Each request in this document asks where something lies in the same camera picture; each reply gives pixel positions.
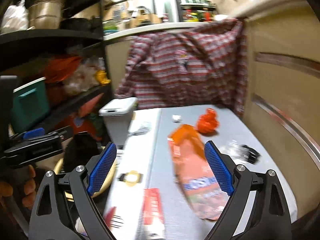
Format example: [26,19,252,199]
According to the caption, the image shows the yellow plastic bag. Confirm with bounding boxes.
[95,70,111,85]

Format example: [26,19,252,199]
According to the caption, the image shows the orange rice bag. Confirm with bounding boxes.
[60,93,103,141]

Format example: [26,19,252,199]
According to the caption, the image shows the small white paper ball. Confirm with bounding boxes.
[172,115,182,123]

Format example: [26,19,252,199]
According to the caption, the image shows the black spice rack with bottles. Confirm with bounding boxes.
[180,0,217,22]

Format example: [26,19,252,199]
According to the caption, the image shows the white plastic bags on shelf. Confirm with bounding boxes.
[63,59,99,96]

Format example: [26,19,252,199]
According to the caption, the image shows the round bin with black bag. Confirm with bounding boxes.
[54,132,117,198]

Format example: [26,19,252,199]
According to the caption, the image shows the red plastic bag on shelf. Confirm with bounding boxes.
[42,56,82,83]

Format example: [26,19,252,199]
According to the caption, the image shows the orange snack bag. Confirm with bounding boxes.
[168,124,228,220]

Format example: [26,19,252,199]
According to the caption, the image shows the black metal shelf rack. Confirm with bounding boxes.
[0,0,113,156]

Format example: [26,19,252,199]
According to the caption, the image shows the patterned white tablecloth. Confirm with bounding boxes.
[104,108,161,239]

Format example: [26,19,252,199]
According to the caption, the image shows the white bag on top shelf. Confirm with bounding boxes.
[1,0,29,34]

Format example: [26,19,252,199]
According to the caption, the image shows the red white carton box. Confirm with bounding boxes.
[143,188,165,239]

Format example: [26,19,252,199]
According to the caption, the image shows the wooden cutting board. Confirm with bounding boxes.
[130,14,162,28]

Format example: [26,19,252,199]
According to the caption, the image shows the green storage box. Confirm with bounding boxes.
[10,77,49,133]

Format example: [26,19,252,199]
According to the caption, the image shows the orange plastic bag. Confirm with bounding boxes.
[196,108,219,134]

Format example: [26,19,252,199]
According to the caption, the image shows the stacked steel pots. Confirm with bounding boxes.
[26,0,65,29]

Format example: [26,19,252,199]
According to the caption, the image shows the white pedal trash bin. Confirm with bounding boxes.
[99,97,138,148]

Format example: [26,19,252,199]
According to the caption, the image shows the orange gloved hand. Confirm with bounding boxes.
[1,165,36,210]

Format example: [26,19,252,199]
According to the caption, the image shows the red plaid shirt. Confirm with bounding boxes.
[115,18,248,117]

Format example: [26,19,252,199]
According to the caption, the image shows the black wrapper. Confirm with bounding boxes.
[240,145,261,164]

